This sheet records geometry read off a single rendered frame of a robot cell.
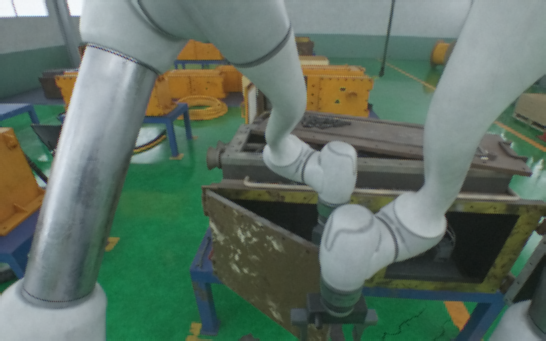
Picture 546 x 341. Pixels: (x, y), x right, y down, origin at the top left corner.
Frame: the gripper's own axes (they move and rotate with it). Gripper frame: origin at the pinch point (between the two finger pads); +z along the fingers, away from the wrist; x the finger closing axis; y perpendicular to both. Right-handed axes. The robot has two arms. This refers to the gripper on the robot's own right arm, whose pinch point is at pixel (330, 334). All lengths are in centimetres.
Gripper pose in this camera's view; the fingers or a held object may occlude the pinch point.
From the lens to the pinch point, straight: 80.2
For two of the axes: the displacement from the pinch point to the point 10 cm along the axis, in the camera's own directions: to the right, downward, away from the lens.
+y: -0.2, 4.9, -8.7
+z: 0.0, 8.7, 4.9
